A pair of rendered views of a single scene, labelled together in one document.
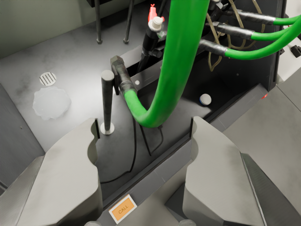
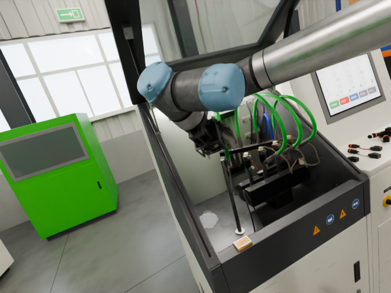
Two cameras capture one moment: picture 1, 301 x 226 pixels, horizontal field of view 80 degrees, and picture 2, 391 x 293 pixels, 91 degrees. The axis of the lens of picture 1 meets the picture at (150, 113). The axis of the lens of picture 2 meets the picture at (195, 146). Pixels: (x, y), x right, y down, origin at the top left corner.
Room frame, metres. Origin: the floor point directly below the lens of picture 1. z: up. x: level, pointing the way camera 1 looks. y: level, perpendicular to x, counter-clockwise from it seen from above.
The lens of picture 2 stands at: (-0.36, -0.47, 1.43)
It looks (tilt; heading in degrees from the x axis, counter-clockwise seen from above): 15 degrees down; 58
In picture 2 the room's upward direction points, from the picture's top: 16 degrees counter-clockwise
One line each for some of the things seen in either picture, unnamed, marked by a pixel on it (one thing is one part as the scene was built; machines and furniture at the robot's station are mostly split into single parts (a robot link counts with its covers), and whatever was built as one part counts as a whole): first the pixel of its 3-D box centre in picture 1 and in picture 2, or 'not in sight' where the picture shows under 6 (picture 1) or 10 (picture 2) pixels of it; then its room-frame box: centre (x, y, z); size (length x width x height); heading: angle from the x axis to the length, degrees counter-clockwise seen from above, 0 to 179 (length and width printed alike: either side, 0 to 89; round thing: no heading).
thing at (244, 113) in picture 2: not in sight; (251, 118); (0.54, 0.28, 1.20); 0.13 x 0.03 x 0.31; 164
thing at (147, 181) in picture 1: (182, 148); (298, 233); (0.17, -0.14, 0.87); 0.62 x 0.04 x 0.16; 164
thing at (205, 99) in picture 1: (205, 99); not in sight; (0.37, -0.12, 0.84); 0.04 x 0.04 x 0.01
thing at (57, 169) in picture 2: not in sight; (67, 172); (-0.51, 3.14, 0.81); 1.05 x 0.81 x 1.62; 164
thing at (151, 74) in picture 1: (168, 60); (275, 187); (0.35, 0.06, 0.91); 0.34 x 0.10 x 0.15; 164
